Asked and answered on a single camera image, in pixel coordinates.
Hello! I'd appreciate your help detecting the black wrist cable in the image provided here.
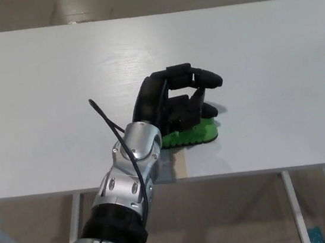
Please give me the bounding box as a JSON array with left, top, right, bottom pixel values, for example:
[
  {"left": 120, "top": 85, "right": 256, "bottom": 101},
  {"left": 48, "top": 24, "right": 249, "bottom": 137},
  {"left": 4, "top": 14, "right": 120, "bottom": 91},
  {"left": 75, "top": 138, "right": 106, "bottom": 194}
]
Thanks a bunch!
[{"left": 88, "top": 87, "right": 204, "bottom": 243}]

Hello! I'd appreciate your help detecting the green whiteboard eraser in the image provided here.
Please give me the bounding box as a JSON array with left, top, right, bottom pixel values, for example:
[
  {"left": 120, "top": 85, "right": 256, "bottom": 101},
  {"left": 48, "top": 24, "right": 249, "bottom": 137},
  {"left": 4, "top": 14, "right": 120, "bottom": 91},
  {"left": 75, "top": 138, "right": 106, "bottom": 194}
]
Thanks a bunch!
[{"left": 157, "top": 115, "right": 222, "bottom": 150}]

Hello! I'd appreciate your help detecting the teal perforated object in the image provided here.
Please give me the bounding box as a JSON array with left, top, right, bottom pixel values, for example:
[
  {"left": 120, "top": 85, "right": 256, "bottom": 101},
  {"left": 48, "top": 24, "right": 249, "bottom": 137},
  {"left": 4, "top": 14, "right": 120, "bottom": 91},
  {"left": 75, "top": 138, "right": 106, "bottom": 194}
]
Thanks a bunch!
[{"left": 306, "top": 225, "right": 325, "bottom": 243}]

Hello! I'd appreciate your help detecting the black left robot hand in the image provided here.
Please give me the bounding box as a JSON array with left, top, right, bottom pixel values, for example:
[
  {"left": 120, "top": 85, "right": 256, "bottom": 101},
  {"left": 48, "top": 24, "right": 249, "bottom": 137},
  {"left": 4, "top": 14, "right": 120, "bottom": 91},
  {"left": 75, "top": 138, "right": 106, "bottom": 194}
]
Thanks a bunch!
[{"left": 125, "top": 58, "right": 231, "bottom": 141}]

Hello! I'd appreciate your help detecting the beige masking tape mark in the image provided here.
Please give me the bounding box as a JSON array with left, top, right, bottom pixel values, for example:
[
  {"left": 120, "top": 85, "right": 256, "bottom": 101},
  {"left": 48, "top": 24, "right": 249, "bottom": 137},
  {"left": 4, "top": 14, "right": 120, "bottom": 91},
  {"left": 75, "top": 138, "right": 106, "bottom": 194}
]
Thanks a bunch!
[{"left": 170, "top": 150, "right": 193, "bottom": 182}]

